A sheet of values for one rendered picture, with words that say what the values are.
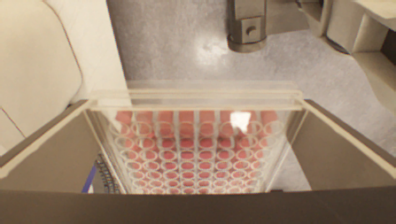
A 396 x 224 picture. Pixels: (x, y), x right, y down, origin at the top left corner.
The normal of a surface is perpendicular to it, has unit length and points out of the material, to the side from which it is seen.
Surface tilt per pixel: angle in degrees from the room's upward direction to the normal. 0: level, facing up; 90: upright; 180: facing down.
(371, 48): 10
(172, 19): 0
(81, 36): 0
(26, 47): 91
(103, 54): 0
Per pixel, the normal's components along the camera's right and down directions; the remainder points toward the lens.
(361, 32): -0.16, 0.69
